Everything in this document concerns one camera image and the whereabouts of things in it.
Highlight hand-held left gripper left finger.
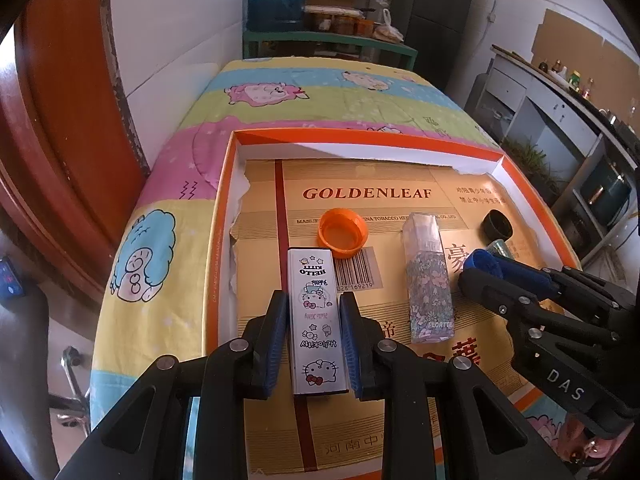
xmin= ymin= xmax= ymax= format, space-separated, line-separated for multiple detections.
xmin=57 ymin=290 xmax=291 ymax=480

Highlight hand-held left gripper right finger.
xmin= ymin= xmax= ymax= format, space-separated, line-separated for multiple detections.
xmin=338 ymin=294 xmax=568 ymax=480

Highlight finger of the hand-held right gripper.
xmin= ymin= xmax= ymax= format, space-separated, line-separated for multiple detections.
xmin=492 ymin=255 xmax=640 ymax=333
xmin=457 ymin=267 xmax=621 ymax=350

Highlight white cartoon slim box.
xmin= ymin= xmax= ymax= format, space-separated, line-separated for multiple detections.
xmin=288 ymin=246 xmax=349 ymax=396

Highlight black bottle cap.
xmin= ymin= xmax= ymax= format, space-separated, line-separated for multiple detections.
xmin=481 ymin=210 xmax=514 ymax=242

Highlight floral slim box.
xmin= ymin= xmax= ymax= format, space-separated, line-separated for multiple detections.
xmin=402 ymin=212 xmax=456 ymax=345

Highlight translucent orange bottle cap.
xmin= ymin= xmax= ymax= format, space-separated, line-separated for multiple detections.
xmin=317 ymin=208 xmax=369 ymax=259

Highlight orange rimmed shallow box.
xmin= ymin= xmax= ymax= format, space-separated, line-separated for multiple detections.
xmin=202 ymin=129 xmax=583 ymax=480

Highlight metal pot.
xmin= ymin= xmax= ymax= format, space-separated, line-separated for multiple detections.
xmin=567 ymin=212 xmax=596 ymax=256

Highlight brown planter with plant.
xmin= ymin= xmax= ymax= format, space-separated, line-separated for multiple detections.
xmin=500 ymin=135 xmax=561 ymax=196

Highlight teal kitchen appliance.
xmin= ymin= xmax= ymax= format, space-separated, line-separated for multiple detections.
xmin=582 ymin=157 xmax=632 ymax=223

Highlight cartoon printed blanket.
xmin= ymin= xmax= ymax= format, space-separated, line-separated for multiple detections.
xmin=90 ymin=57 xmax=581 ymax=461

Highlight yellow printed cardboard sheet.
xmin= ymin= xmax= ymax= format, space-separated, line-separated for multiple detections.
xmin=230 ymin=157 xmax=571 ymax=476

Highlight white kitchen counter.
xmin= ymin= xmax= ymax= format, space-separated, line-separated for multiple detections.
xmin=465 ymin=45 xmax=640 ymax=261

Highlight black office chair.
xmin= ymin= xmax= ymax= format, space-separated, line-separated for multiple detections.
xmin=0 ymin=285 xmax=93 ymax=480

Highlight dark refrigerator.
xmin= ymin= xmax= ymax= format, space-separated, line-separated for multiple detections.
xmin=392 ymin=0 xmax=477 ymax=106

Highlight black smartphone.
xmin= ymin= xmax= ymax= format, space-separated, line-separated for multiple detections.
xmin=0 ymin=257 xmax=23 ymax=306

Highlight plastic bag of food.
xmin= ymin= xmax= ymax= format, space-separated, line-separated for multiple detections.
xmin=374 ymin=8 xmax=405 ymax=43

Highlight brown wooden door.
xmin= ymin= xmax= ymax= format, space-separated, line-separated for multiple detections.
xmin=0 ymin=0 xmax=151 ymax=306

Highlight row of food jars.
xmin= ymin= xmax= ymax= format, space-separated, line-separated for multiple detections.
xmin=302 ymin=7 xmax=376 ymax=37

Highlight cardboard wall panels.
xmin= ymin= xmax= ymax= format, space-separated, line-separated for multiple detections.
xmin=530 ymin=8 xmax=640 ymax=116

